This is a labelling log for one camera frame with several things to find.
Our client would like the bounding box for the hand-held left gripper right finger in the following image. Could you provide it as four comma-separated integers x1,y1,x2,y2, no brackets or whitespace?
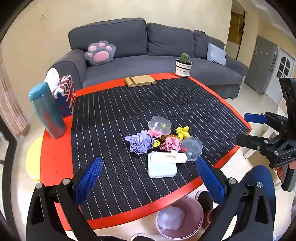
196,157,277,241

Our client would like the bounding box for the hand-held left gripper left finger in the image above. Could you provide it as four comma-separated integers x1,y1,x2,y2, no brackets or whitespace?
26,157,103,241

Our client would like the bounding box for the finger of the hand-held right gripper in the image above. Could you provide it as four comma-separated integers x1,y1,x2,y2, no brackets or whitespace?
244,112,289,127
236,134,278,153

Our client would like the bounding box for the pink translucent trash bin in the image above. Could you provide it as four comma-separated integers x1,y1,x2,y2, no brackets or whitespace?
155,197,204,239

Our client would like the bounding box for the clear plastic bowl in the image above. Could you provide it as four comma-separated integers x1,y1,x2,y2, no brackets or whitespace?
180,136,203,161
147,115,172,135

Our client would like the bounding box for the pale blue plastic box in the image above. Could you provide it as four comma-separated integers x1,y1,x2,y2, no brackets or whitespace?
148,160,178,178

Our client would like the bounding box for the person's right hand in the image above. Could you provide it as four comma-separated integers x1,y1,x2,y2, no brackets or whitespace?
275,160,296,180

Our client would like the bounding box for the red table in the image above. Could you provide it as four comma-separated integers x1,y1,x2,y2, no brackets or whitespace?
40,72,252,230

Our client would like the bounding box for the grey refrigerator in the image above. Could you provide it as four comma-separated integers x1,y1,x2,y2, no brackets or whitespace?
245,35,279,94

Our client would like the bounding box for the clear plastic bag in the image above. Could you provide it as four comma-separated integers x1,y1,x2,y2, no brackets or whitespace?
158,206,185,230

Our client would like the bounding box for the yellow toy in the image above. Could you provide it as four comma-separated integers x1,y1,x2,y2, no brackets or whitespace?
176,126,190,140

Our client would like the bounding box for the white door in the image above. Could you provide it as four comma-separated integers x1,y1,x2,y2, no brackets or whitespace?
265,47,296,106

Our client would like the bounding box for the yellow stool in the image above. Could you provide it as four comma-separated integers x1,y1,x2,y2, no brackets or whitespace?
25,136,44,181

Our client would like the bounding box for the black striped table mat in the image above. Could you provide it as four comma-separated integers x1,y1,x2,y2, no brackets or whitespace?
70,76,250,220

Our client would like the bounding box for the light grey pillow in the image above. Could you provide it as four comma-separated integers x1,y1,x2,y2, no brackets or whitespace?
206,43,227,66

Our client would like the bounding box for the teal thermos bottle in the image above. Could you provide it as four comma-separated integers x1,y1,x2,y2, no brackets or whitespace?
28,82,67,139

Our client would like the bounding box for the flag print tissue box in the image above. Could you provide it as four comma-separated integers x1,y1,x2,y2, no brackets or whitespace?
53,74,76,117

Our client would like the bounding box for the cactus in striped pot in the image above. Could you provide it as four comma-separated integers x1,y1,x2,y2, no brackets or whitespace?
175,53,193,75

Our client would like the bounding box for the white tissue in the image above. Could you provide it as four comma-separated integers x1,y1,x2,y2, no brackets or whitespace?
44,68,61,91

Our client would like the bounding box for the beige curtain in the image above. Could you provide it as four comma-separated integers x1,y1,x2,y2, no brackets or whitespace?
0,44,30,137

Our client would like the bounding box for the wooden phone stand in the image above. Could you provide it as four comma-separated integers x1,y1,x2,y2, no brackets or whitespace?
124,75,157,88

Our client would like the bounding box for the grey fabric sofa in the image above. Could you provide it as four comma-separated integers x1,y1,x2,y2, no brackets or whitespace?
47,17,249,100

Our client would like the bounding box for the grey pink paw cushion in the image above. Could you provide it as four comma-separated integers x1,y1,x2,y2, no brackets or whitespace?
84,41,116,66

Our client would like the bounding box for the black sliding door frame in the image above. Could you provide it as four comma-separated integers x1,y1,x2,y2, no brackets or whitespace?
0,113,18,200

